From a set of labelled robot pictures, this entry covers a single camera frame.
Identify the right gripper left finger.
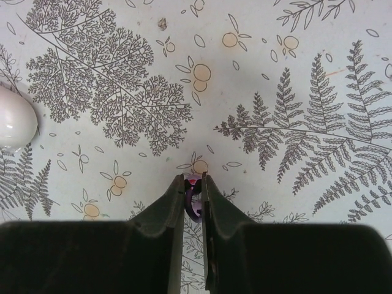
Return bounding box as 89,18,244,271
1,175,185,293

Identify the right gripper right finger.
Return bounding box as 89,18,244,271
202,174,391,293

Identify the purple earbud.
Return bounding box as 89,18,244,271
184,175,202,223

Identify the white earbud charging case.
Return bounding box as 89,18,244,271
1,86,38,152

